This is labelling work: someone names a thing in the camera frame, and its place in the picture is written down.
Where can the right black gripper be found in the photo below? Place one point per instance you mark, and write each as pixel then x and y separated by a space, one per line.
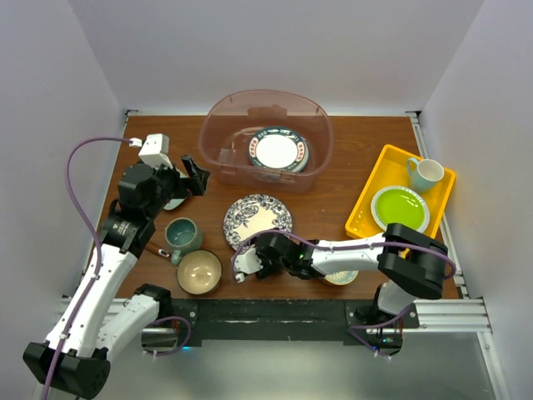
pixel 267 269

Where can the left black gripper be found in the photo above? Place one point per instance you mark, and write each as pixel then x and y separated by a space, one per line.
pixel 184 185

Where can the blue floral plate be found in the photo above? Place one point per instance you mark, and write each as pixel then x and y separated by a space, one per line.
pixel 252 214

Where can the green rim lettered plate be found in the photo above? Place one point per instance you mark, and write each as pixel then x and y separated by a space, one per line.
pixel 277 136

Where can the mint green rectangular dish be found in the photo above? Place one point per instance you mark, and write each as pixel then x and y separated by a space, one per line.
pixel 173 204

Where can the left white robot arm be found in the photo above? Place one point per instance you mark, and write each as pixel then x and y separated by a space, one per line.
pixel 76 356

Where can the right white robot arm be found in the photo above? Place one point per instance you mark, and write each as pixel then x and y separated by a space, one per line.
pixel 414 264

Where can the pink translucent plastic bin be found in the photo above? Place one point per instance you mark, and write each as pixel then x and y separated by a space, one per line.
pixel 228 127

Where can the teal ceramic cup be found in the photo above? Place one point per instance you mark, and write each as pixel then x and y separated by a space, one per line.
pixel 183 236

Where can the yellow flower patterned bowl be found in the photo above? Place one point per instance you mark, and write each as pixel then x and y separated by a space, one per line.
pixel 340 279

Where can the brown beige bowl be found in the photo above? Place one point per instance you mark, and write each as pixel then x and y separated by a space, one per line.
pixel 199 272

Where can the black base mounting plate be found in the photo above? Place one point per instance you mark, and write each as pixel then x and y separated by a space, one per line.
pixel 351 322

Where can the green plate white rim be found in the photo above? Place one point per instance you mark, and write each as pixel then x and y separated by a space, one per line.
pixel 398 204

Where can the light blue mug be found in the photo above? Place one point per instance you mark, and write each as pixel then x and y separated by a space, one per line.
pixel 423 174

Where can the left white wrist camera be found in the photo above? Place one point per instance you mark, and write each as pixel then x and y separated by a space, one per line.
pixel 153 150

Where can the brown handled small spoon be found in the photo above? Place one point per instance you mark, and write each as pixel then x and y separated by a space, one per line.
pixel 157 250

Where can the aluminium frame rail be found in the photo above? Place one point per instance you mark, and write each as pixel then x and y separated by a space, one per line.
pixel 465 316

